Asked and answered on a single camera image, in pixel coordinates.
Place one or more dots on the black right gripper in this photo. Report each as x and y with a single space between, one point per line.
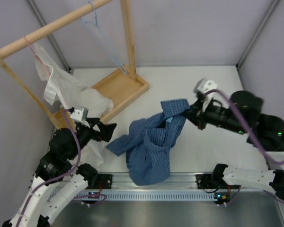
195 113

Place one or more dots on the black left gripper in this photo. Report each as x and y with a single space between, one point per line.
106 130

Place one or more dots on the blue plaid shirt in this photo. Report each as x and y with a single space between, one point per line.
149 140

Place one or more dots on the light blue wire hanger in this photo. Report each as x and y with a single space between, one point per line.
93 28

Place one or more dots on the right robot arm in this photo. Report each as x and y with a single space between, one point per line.
241 114

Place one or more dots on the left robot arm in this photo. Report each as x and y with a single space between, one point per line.
56 181

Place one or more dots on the white table cover sheet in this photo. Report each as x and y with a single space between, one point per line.
195 150

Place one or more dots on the white cloth garment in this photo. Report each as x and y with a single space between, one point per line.
70 91

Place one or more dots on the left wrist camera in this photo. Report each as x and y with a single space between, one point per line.
79 113

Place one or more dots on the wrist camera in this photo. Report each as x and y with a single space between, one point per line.
79 113
204 85

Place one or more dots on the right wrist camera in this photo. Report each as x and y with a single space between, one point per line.
204 85

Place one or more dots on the aluminium mounting rail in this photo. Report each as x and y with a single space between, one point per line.
153 182

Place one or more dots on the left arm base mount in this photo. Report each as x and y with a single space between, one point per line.
104 181

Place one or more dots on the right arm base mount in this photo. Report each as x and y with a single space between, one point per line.
204 181

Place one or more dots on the slotted white cable duct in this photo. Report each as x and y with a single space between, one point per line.
149 196

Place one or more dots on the pink wire hanger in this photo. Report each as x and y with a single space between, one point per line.
39 59

